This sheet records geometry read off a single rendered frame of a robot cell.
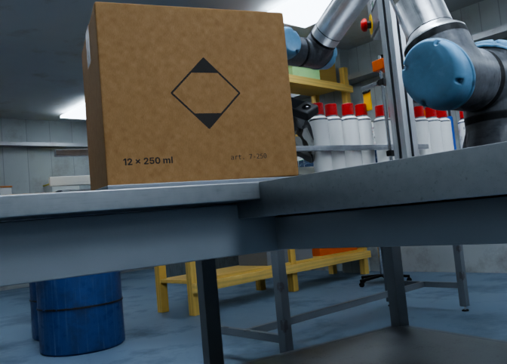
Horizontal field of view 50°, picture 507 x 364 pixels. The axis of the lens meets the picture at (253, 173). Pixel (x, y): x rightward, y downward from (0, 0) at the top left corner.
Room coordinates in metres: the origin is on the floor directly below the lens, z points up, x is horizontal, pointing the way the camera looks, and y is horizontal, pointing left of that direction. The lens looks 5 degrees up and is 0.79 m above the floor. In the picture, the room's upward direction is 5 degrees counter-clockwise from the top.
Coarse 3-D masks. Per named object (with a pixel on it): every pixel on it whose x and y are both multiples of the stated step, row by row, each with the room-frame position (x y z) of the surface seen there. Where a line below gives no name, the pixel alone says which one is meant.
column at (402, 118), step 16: (384, 0) 1.44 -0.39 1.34; (384, 16) 1.44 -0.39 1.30; (384, 32) 1.44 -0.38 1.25; (400, 32) 1.43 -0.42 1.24; (384, 48) 1.45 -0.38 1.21; (400, 48) 1.43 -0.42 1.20; (384, 64) 1.45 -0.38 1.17; (400, 64) 1.42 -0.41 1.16; (400, 80) 1.42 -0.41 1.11; (400, 96) 1.42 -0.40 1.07; (400, 112) 1.42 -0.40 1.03; (400, 128) 1.43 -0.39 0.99; (400, 144) 1.44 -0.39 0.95; (416, 144) 1.44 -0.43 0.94
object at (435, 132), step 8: (432, 112) 1.69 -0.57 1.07; (432, 120) 1.68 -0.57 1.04; (440, 120) 1.70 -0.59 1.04; (432, 128) 1.69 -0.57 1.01; (440, 128) 1.69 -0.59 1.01; (432, 136) 1.69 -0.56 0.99; (440, 136) 1.69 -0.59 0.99; (432, 144) 1.69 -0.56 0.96; (440, 144) 1.69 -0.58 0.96; (432, 152) 1.69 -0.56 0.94; (440, 152) 1.69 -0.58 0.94
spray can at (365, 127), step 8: (360, 104) 1.55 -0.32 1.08; (360, 112) 1.55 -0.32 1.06; (360, 120) 1.54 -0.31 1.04; (368, 120) 1.54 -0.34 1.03; (360, 128) 1.54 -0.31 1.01; (368, 128) 1.54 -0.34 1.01; (360, 136) 1.54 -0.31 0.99; (368, 136) 1.54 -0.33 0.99; (368, 144) 1.54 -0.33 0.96; (368, 152) 1.54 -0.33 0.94; (368, 160) 1.54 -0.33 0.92
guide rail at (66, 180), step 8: (304, 168) 1.49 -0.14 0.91; (312, 168) 1.51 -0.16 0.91; (64, 176) 1.17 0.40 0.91; (72, 176) 1.17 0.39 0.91; (80, 176) 1.18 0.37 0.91; (88, 176) 1.19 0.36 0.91; (56, 184) 1.16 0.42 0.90; (64, 184) 1.16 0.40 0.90; (72, 184) 1.17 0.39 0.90; (80, 184) 1.18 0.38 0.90; (88, 184) 1.20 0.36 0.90
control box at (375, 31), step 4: (376, 0) 1.46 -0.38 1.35; (368, 4) 1.59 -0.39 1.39; (376, 4) 1.46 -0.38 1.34; (368, 8) 1.60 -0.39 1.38; (376, 8) 1.47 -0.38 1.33; (368, 12) 1.60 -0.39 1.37; (372, 12) 1.54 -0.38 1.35; (376, 12) 1.47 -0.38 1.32; (372, 16) 1.55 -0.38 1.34; (376, 16) 1.48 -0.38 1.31; (372, 20) 1.56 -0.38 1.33; (376, 20) 1.49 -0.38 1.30; (372, 24) 1.56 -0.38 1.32; (376, 24) 1.49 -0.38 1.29; (372, 28) 1.56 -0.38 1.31; (376, 28) 1.52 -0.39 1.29; (372, 32) 1.58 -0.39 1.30; (376, 32) 1.55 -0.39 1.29; (372, 36) 1.59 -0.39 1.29; (376, 36) 1.58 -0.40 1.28; (380, 36) 1.58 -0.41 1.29
